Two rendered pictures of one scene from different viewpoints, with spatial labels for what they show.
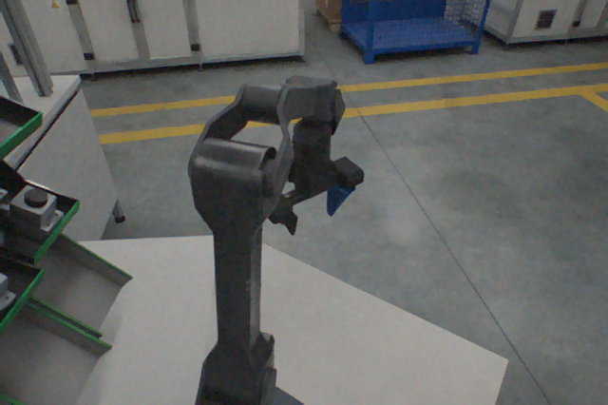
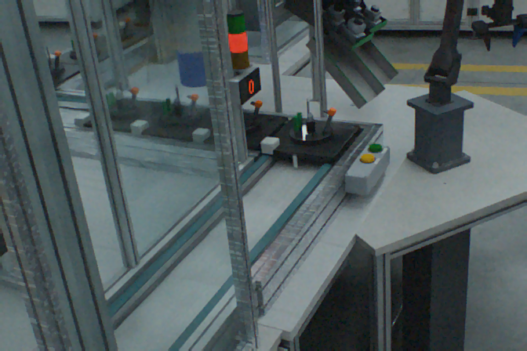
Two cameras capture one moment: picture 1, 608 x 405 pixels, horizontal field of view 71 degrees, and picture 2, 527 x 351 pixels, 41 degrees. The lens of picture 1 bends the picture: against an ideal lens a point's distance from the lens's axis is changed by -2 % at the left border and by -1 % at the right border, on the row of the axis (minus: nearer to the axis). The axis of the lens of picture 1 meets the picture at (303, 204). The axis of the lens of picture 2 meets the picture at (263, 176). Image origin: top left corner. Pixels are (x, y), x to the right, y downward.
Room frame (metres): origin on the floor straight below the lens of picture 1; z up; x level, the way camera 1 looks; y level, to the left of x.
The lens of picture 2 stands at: (-1.72, -0.53, 1.93)
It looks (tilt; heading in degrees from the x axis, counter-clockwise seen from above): 28 degrees down; 33
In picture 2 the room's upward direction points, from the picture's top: 6 degrees counter-clockwise
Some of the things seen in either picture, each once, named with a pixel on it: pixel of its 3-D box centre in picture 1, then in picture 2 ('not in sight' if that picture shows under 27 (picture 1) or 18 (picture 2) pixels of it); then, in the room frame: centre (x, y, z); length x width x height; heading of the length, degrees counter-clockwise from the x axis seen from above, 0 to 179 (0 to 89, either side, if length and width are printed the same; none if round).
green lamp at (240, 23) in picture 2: not in sight; (236, 23); (-0.14, 0.54, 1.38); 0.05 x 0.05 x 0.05
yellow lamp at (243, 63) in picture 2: not in sight; (239, 58); (-0.14, 0.54, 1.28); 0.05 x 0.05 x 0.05
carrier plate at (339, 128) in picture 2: not in sight; (311, 139); (0.06, 0.43, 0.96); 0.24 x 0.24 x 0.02; 4
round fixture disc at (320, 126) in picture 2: not in sight; (310, 133); (0.06, 0.43, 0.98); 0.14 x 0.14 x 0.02
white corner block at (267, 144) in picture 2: not in sight; (270, 146); (-0.04, 0.52, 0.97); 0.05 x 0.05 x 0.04; 4
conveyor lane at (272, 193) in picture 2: not in sight; (264, 197); (-0.24, 0.44, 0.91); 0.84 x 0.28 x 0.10; 4
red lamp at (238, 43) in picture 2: not in sight; (238, 41); (-0.14, 0.54, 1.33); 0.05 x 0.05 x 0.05
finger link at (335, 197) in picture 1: (337, 197); (518, 36); (0.61, -0.06, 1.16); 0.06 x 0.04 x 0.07; 35
